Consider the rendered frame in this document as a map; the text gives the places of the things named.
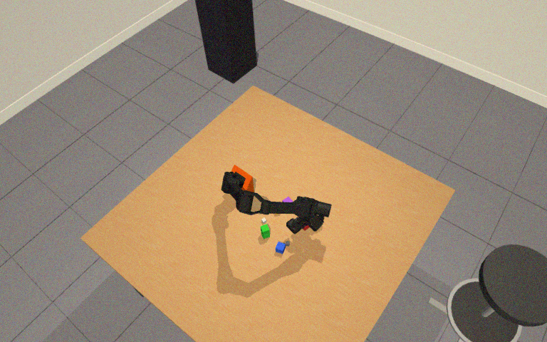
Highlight blue block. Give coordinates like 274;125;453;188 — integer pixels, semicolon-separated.
276;242;286;254

